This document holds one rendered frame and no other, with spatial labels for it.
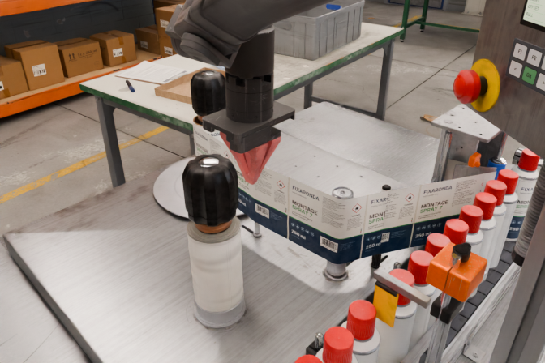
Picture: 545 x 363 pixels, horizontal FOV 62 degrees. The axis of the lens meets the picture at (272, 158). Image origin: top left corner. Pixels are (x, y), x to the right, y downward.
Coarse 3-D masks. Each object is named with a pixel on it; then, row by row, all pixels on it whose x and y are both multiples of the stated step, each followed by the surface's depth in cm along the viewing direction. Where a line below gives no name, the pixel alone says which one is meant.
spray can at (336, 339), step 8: (336, 328) 52; (344, 328) 52; (328, 336) 51; (336, 336) 51; (344, 336) 51; (352, 336) 51; (328, 344) 50; (336, 344) 50; (344, 344) 50; (352, 344) 50; (320, 352) 54; (328, 352) 50; (336, 352) 50; (344, 352) 50; (352, 352) 51; (328, 360) 51; (336, 360) 50; (344, 360) 50; (352, 360) 52
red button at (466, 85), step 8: (464, 72) 51; (472, 72) 50; (456, 80) 52; (464, 80) 50; (472, 80) 50; (480, 80) 51; (456, 88) 52; (464, 88) 50; (472, 88) 50; (480, 88) 50; (456, 96) 52; (464, 96) 51; (472, 96) 50
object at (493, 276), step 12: (504, 252) 94; (504, 264) 91; (492, 276) 88; (480, 288) 85; (468, 300) 83; (480, 300) 83; (468, 312) 80; (456, 324) 78; (444, 348) 74; (420, 360) 72
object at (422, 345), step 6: (432, 324) 68; (432, 330) 67; (426, 336) 66; (420, 342) 65; (426, 342) 65; (414, 348) 64; (420, 348) 64; (426, 348) 65; (408, 354) 63; (414, 354) 63; (420, 354) 64; (402, 360) 62; (408, 360) 62; (414, 360) 63
